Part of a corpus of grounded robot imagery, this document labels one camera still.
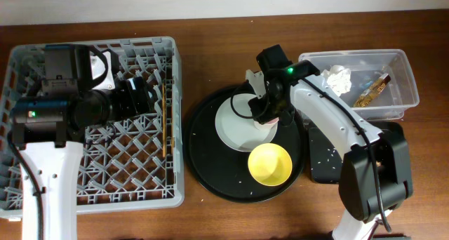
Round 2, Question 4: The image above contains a round black tray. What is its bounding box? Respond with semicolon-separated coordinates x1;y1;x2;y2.
182;86;308;203

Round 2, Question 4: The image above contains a grey dishwasher rack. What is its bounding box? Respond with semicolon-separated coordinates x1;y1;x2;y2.
1;36;185;220

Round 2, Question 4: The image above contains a clear plastic bin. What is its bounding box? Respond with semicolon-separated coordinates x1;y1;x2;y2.
298;49;420;121

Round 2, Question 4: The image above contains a pink plastic cup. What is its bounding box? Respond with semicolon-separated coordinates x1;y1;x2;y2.
254;118;279;130

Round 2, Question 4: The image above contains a brown snack wrapper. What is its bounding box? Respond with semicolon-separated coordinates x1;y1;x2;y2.
353;74;391;107

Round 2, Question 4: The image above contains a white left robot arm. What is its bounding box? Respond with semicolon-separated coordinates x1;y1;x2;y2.
7;77;155;239

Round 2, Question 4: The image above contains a black rectangular tray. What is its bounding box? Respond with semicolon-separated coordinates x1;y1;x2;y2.
308;124;413;188

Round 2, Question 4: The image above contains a yellow bowl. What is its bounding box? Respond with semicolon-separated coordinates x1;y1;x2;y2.
248;143;293;187

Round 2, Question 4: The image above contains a white tissue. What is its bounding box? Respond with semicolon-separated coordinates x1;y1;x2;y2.
321;65;351;97

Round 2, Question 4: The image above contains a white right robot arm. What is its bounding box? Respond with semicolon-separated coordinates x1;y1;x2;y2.
246;60;413;239

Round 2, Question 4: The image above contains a white round plate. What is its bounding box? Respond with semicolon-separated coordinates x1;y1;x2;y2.
215;98;278;152

